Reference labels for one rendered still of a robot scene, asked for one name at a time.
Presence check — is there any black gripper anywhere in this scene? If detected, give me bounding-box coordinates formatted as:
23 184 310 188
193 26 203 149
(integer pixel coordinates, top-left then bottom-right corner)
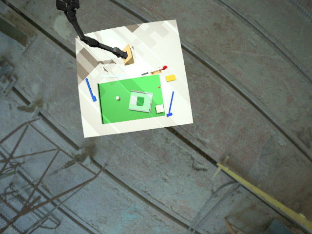
68 0 79 9

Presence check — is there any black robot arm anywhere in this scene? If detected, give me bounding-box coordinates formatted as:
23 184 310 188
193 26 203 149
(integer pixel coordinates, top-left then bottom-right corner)
56 0 128 59

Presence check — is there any green flat mat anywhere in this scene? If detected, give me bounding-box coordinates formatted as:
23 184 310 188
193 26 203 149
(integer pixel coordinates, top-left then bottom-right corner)
99 75 165 124

